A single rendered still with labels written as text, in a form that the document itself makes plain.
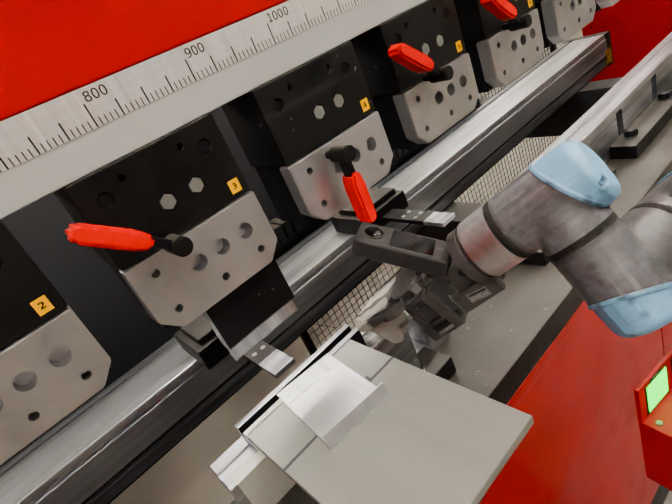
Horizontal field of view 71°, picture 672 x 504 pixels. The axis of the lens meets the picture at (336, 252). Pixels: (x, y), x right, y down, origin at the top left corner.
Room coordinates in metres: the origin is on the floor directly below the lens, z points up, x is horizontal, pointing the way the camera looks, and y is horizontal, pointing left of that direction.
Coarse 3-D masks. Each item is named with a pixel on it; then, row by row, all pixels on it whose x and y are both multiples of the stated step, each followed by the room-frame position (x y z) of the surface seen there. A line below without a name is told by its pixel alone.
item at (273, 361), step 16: (176, 336) 0.71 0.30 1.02; (192, 336) 0.66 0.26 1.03; (208, 336) 0.65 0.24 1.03; (192, 352) 0.66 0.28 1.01; (208, 352) 0.63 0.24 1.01; (224, 352) 0.64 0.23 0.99; (256, 352) 0.58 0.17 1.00; (272, 352) 0.57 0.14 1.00; (208, 368) 0.62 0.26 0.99; (272, 368) 0.53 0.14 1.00; (288, 368) 0.53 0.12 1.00
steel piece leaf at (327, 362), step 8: (320, 360) 0.51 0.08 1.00; (328, 360) 0.50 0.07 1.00; (336, 360) 0.49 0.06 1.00; (312, 368) 0.50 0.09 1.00; (320, 368) 0.49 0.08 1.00; (328, 368) 0.48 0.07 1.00; (304, 376) 0.49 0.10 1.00; (312, 376) 0.48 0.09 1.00; (320, 376) 0.48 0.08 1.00; (296, 384) 0.48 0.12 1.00; (304, 384) 0.48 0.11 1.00; (312, 384) 0.47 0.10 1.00; (280, 392) 0.48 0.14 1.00; (288, 392) 0.47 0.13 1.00; (296, 392) 0.47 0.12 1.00; (288, 400) 0.46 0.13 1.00
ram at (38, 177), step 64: (0, 0) 0.43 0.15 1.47; (64, 0) 0.45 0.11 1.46; (128, 0) 0.48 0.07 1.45; (192, 0) 0.50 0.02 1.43; (256, 0) 0.54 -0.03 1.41; (384, 0) 0.63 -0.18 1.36; (0, 64) 0.42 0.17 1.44; (64, 64) 0.44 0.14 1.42; (128, 64) 0.46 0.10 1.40; (256, 64) 0.52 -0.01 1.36; (128, 128) 0.45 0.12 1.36; (0, 192) 0.39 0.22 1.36
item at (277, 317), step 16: (272, 272) 0.51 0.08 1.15; (240, 288) 0.48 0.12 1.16; (256, 288) 0.49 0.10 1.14; (272, 288) 0.50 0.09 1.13; (288, 288) 0.51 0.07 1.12; (224, 304) 0.47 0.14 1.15; (240, 304) 0.48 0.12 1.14; (256, 304) 0.49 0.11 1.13; (272, 304) 0.50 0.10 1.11; (288, 304) 0.52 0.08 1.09; (208, 320) 0.47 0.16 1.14; (224, 320) 0.47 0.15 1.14; (240, 320) 0.47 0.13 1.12; (256, 320) 0.48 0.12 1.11; (272, 320) 0.50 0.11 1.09; (224, 336) 0.46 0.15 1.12; (240, 336) 0.47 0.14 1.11; (256, 336) 0.49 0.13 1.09; (240, 352) 0.47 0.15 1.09
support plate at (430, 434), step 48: (384, 384) 0.42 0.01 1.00; (432, 384) 0.39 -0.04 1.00; (288, 432) 0.41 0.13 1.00; (384, 432) 0.35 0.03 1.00; (432, 432) 0.33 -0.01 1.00; (480, 432) 0.31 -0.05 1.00; (336, 480) 0.32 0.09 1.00; (384, 480) 0.30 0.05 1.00; (432, 480) 0.28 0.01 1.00; (480, 480) 0.26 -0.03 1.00
